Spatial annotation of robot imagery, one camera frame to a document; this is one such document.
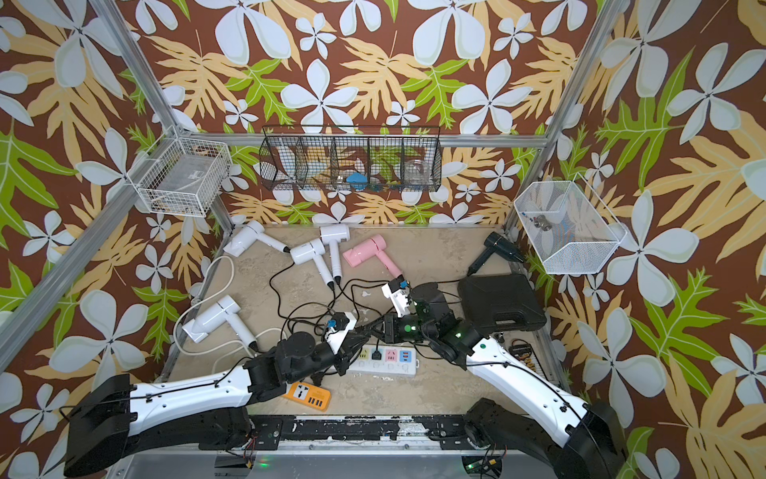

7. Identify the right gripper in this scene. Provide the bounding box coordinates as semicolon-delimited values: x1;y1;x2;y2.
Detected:
364;313;440;344

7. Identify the black dryer power cable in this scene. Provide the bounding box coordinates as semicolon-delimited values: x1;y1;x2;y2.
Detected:
358;277;462;363

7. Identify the white multicolour power strip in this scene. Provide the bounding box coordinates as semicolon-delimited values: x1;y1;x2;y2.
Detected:
348;344;419;376

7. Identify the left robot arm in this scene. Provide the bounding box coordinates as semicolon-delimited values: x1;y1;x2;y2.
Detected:
64;331;369;478

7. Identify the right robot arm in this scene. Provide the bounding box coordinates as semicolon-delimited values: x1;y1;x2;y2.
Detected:
372;313;628;478

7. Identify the black plug on orange strip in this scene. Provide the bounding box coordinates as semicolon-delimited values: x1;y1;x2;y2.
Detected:
310;371;326;387

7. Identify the orange power strip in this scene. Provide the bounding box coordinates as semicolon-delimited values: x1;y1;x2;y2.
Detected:
283;382;331;411

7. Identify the pink hair dryer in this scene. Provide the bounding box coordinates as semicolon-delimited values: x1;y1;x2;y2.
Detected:
342;235;403;277

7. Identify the black plastic tool case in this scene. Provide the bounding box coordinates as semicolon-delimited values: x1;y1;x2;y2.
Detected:
458;273;547;335

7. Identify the white hair dryer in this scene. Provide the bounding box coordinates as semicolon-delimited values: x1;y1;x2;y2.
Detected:
320;224;350;285
290;239;335;289
182;295;257;352
223;221;290;257

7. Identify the black hair dryer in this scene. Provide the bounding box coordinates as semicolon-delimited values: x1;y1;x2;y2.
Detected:
467;232;526;277

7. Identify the white hair dryer near left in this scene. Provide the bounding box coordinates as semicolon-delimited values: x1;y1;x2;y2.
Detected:
182;295;257;352

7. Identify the white hair dryer far left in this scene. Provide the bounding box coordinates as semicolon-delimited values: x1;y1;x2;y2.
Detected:
223;221;290;257

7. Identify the blue object in basket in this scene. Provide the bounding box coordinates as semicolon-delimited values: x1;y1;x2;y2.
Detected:
346;172;370;191

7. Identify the metal clip in basket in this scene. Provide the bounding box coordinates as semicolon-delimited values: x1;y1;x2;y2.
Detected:
532;215;553;232

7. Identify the white mesh basket right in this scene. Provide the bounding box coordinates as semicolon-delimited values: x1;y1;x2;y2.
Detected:
514;174;628;275

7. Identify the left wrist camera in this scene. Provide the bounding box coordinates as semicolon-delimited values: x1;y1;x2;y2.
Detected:
324;311;357;353

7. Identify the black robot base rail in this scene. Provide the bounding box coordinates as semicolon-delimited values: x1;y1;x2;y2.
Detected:
251;414;490;451

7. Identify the black wire basket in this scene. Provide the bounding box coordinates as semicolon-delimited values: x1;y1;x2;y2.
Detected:
257;126;443;192

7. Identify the white wire basket left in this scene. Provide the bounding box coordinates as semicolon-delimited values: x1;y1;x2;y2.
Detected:
131;127;233;218

